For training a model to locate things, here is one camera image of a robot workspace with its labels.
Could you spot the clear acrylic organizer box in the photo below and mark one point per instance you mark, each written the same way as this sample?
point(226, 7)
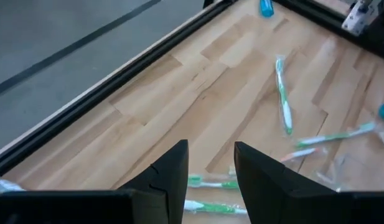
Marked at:
point(335, 174)

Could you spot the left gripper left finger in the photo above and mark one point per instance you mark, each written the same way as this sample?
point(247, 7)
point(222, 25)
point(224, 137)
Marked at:
point(160, 193)

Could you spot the silver metal bracket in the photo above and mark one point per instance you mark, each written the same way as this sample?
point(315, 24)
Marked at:
point(356, 18)

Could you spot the orange toothbrush in clear wrap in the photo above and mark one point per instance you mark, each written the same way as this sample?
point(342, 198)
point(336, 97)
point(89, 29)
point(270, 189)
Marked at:
point(299, 154)

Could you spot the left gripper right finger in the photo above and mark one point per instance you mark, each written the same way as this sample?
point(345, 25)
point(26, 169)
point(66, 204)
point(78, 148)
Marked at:
point(272, 196)

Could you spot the black aluminium table frame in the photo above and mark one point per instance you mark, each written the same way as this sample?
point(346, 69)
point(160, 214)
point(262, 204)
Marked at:
point(86, 101)

